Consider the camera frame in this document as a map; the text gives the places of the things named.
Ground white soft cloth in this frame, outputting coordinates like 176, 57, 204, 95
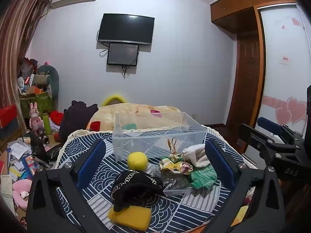
182, 144, 212, 168

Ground black hat with chain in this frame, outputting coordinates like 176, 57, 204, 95
110, 170, 166, 213

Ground wooden door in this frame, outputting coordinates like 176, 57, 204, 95
226, 33, 261, 127

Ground red box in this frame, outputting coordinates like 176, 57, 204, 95
0, 105, 18, 128

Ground pink plush toy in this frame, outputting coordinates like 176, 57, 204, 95
12, 180, 32, 209

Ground black wall television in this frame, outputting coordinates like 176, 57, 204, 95
97, 13, 155, 46

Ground green knit cloth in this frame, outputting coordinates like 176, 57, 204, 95
190, 164, 218, 190

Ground floral fabric scrunchie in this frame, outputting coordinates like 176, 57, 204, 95
159, 155, 193, 175

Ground green bottle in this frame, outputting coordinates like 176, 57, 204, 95
42, 112, 52, 135

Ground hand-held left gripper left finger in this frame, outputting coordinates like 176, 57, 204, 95
25, 138, 107, 233

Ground cream printed blanket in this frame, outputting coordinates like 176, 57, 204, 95
86, 103, 183, 133

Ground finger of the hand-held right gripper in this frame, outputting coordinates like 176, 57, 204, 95
257, 117, 304, 148
237, 123, 280, 162

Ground green cardboard box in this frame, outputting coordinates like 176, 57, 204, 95
20, 92, 54, 113

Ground yellow felt ball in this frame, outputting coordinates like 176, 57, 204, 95
127, 152, 149, 171

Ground yellow sponge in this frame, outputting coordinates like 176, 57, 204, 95
107, 205, 152, 231

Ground grey green plush toy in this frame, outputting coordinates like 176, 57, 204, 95
36, 64, 59, 100

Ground gold cord charm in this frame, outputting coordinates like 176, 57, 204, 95
166, 137, 185, 162

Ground red plush item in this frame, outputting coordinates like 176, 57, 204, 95
50, 110, 65, 127

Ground pile of papers and books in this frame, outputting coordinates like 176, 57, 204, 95
0, 138, 49, 182

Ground pink bunny figure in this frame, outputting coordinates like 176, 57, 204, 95
29, 102, 43, 130

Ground small wall monitor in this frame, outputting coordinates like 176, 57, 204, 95
107, 43, 140, 66

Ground pink heart stickers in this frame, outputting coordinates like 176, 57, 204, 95
275, 97, 308, 125

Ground black cylindrical device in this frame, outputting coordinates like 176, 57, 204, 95
36, 129, 50, 144

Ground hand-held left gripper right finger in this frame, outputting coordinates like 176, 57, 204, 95
205, 139, 286, 233

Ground blue wave pattern tablecloth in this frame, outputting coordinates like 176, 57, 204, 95
55, 126, 258, 233

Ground wooden wardrobe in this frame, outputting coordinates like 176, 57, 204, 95
210, 0, 311, 170

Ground clear plastic bag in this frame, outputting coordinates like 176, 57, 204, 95
149, 164, 195, 197

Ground clear plastic storage box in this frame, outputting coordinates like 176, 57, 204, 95
112, 112, 207, 163

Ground striped brown curtain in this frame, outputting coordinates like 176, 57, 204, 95
0, 0, 52, 107

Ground yellow plush toy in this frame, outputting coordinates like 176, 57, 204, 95
101, 93, 128, 107

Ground dark clothes pile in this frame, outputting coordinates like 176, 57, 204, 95
58, 100, 99, 142

